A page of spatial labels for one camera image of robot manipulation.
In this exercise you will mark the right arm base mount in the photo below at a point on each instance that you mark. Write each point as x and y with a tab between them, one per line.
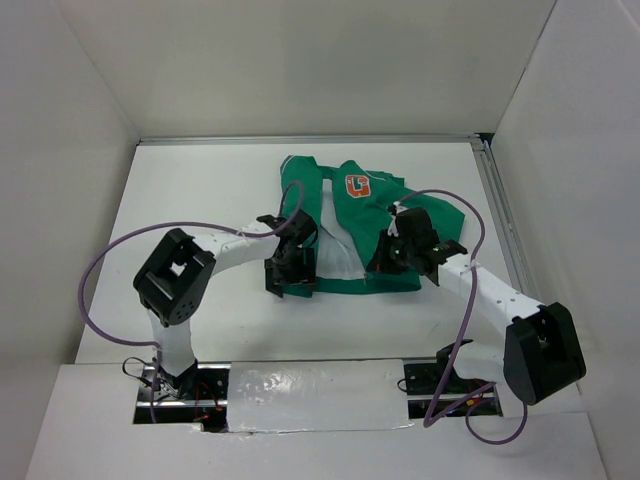
419	383

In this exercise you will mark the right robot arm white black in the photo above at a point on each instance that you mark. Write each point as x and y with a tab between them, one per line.
540	353

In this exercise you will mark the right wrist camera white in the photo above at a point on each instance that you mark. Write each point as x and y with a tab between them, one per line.
394	210

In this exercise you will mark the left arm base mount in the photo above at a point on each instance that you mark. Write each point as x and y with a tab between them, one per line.
198	398

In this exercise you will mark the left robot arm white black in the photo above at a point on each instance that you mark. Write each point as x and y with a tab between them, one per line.
173	280

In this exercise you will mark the aluminium rail right side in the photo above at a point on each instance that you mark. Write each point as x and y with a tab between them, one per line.
502	252

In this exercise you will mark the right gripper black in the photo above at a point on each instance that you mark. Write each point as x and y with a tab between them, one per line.
380	262

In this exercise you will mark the white taped cover panel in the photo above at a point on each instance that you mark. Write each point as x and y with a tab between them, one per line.
325	396

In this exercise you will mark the green jacket white lining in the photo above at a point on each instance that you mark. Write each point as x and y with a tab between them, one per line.
350	208

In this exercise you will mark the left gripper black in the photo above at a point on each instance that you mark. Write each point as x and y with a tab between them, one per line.
304	273

